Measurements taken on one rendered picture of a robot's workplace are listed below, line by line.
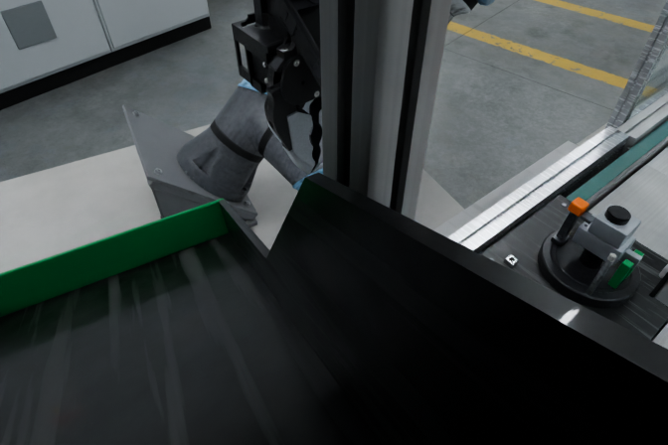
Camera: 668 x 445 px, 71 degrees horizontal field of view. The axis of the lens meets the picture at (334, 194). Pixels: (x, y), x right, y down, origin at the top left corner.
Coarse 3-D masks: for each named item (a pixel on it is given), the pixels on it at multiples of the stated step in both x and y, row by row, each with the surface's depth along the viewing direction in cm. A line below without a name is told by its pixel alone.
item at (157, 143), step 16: (128, 112) 88; (144, 128) 88; (160, 128) 93; (176, 128) 98; (144, 144) 82; (160, 144) 87; (176, 144) 92; (144, 160) 78; (160, 160) 82; (176, 160) 86; (160, 176) 77; (176, 176) 81; (160, 192) 78; (176, 192) 79; (192, 192) 81; (208, 192) 85; (160, 208) 80; (176, 208) 82; (192, 208) 84; (240, 208) 88; (256, 224) 93
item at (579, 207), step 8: (576, 200) 68; (576, 208) 67; (584, 208) 67; (568, 216) 69; (576, 216) 68; (584, 216) 67; (592, 216) 67; (568, 224) 70; (560, 232) 72; (568, 232) 71
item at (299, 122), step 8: (296, 112) 43; (304, 112) 43; (288, 120) 42; (296, 120) 43; (304, 120) 44; (296, 128) 44; (304, 128) 44; (296, 136) 44; (304, 136) 45; (296, 144) 45; (304, 144) 46; (288, 152) 46; (296, 152) 45; (304, 152) 46; (296, 160) 46; (304, 160) 47; (312, 160) 48; (304, 168) 48; (312, 168) 49
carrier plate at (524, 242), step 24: (552, 216) 80; (504, 240) 76; (528, 240) 76; (504, 264) 72; (528, 264) 72; (648, 264) 72; (552, 288) 69; (648, 288) 69; (600, 312) 66; (624, 312) 66; (648, 312) 66; (648, 336) 64
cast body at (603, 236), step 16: (608, 208) 64; (592, 224) 65; (608, 224) 63; (624, 224) 63; (576, 240) 68; (592, 240) 66; (608, 240) 64; (624, 240) 62; (624, 256) 65; (640, 256) 64
